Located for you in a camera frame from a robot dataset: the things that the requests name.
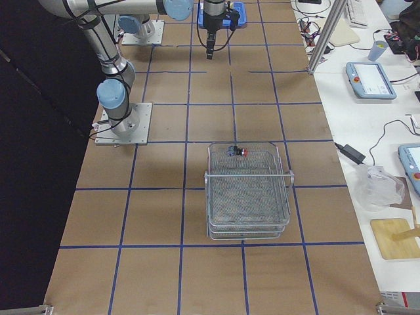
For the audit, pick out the left teach pendant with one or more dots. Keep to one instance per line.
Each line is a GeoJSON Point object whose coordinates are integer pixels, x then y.
{"type": "Point", "coordinates": [369, 81]}

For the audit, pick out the black power adapter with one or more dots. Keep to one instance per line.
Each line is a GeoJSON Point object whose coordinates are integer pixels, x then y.
{"type": "Point", "coordinates": [351, 153]}

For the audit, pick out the aluminium profile post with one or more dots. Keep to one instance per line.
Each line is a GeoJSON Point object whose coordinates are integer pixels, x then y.
{"type": "Point", "coordinates": [329, 26]}

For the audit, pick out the clear plastic bag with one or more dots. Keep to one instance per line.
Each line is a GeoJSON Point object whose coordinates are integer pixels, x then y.
{"type": "Point", "coordinates": [376, 189]}

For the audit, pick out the white keyboard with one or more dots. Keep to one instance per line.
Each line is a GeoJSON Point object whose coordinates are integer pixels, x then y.
{"type": "Point", "coordinates": [355, 15]}

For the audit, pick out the red emergency stop button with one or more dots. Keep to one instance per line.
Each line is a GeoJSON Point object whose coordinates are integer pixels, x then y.
{"type": "Point", "coordinates": [236, 151]}

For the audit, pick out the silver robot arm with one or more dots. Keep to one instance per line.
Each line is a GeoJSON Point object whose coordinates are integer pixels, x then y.
{"type": "Point", "coordinates": [177, 10]}
{"type": "Point", "coordinates": [113, 93]}

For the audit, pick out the wooden board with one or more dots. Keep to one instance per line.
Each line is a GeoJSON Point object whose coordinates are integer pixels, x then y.
{"type": "Point", "coordinates": [395, 239]}

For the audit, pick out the metal wire mesh shelf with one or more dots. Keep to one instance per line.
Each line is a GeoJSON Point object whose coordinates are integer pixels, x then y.
{"type": "Point", "coordinates": [247, 198]}

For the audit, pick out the blue plastic cup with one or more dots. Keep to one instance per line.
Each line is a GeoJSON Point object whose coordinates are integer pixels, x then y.
{"type": "Point", "coordinates": [377, 49]}

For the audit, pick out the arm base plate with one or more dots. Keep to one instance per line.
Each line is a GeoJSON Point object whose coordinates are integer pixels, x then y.
{"type": "Point", "coordinates": [141, 128]}
{"type": "Point", "coordinates": [155, 34]}

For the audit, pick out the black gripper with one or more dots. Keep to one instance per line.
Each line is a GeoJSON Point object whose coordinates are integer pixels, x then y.
{"type": "Point", "coordinates": [211, 22]}

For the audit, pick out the blue plastic tray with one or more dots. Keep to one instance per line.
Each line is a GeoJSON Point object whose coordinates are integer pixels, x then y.
{"type": "Point", "coordinates": [234, 13]}

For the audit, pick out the right teach pendant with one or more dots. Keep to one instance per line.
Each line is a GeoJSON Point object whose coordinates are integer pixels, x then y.
{"type": "Point", "coordinates": [409, 158]}

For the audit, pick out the teach pendant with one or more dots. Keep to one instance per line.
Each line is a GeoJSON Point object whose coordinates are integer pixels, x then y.
{"type": "Point", "coordinates": [369, 81]}
{"type": "Point", "coordinates": [409, 158]}

